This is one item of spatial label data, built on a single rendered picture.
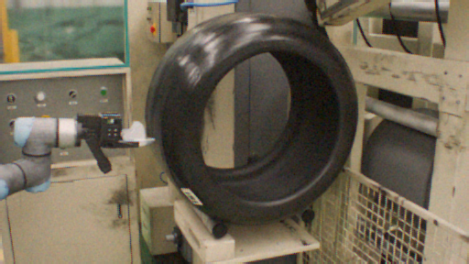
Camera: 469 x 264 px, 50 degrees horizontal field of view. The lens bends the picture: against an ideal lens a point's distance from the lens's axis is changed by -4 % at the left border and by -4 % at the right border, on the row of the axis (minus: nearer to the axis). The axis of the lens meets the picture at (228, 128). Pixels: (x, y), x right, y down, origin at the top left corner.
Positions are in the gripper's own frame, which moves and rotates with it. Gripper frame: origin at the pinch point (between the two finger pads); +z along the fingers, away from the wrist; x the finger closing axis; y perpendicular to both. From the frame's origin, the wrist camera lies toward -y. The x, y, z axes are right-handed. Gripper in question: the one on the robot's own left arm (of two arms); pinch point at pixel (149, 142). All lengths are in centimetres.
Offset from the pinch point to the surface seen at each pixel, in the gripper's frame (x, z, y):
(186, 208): 18.4, 17.7, -26.6
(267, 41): -12.9, 25.3, 30.1
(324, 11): 16, 57, 41
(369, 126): 47, 106, -4
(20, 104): 69, -36, -4
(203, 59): -11.1, 9.4, 24.3
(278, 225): 8, 46, -30
